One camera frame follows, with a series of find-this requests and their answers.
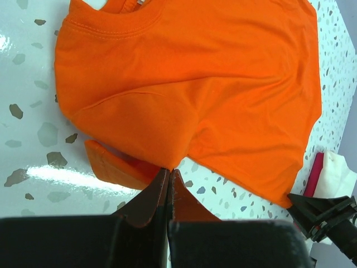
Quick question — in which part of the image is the orange t shirt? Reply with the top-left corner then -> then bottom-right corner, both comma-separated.
54,1 -> 322,208

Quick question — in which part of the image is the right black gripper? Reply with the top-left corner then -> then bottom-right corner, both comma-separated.
288,194 -> 356,262

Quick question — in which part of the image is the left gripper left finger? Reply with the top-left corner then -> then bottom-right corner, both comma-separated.
1,170 -> 170,267

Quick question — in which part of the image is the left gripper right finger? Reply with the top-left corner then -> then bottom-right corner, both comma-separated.
168,170 -> 313,267

